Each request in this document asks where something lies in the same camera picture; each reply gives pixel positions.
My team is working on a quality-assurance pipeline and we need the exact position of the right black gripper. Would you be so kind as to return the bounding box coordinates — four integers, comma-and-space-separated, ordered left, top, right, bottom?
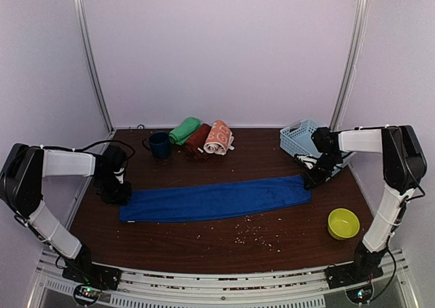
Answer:
304, 152, 343, 189

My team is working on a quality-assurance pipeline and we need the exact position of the front aluminium rail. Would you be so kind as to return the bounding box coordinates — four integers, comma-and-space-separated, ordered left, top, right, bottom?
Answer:
33, 256, 412, 308

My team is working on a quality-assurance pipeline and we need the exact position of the left aluminium frame post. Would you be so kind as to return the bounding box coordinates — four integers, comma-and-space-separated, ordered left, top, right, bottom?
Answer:
73, 0, 114, 134

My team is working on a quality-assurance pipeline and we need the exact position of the dark blue mug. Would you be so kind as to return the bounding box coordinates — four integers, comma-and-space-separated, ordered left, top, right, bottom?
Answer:
141, 131, 171, 159

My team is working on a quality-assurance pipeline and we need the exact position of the orange patterned rolled towel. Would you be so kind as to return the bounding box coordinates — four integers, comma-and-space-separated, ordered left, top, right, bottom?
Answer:
203, 120, 234, 156

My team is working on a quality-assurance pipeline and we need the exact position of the right aluminium frame post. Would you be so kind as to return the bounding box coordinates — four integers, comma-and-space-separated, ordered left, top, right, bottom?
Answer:
330, 0, 369, 131

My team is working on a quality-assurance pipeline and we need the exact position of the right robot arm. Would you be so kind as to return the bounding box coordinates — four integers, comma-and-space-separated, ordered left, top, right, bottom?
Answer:
296, 125, 427, 282

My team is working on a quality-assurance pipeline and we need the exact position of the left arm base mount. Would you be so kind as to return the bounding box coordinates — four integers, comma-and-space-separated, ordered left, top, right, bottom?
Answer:
62, 264, 122, 307

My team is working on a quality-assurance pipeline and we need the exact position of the green rolled towel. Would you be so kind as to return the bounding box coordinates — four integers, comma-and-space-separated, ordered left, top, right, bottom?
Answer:
169, 117, 201, 146

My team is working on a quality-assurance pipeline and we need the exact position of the aluminium frame post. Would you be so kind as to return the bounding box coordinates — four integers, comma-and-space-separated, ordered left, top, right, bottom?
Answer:
330, 0, 369, 131
73, 0, 114, 134

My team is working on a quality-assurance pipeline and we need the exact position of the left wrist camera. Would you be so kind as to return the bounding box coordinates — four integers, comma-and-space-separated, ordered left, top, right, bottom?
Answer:
114, 167, 126, 184

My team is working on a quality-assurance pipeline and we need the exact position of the blue towel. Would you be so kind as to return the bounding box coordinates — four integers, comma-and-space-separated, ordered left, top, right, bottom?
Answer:
119, 175, 312, 223

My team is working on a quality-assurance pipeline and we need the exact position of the light blue plastic basket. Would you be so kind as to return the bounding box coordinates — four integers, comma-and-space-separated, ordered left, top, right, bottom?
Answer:
280, 119, 355, 181

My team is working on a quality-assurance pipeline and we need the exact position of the yellow-green bowl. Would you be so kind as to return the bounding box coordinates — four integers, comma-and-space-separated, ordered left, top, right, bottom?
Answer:
328, 208, 360, 241

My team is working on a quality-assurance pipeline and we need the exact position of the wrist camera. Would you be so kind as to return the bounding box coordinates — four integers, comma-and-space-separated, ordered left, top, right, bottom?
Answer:
114, 167, 126, 184
293, 154, 318, 170

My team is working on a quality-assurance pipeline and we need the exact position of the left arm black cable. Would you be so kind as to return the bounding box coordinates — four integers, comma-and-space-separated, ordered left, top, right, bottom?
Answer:
60, 139, 136, 162

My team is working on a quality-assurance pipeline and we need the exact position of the brown rolled towel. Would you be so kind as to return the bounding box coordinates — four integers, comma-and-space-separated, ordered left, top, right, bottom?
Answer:
183, 123, 211, 160

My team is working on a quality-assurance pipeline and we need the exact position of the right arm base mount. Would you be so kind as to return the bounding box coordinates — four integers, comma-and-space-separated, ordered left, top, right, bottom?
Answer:
324, 262, 383, 305

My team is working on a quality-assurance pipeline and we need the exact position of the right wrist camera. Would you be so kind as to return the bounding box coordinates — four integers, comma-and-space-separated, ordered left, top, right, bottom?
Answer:
293, 154, 318, 170

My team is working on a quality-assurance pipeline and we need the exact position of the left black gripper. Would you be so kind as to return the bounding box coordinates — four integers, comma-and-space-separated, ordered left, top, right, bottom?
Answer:
94, 173, 131, 205

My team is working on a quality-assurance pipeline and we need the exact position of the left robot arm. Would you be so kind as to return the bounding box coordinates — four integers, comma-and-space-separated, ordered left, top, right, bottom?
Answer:
1, 141, 132, 284

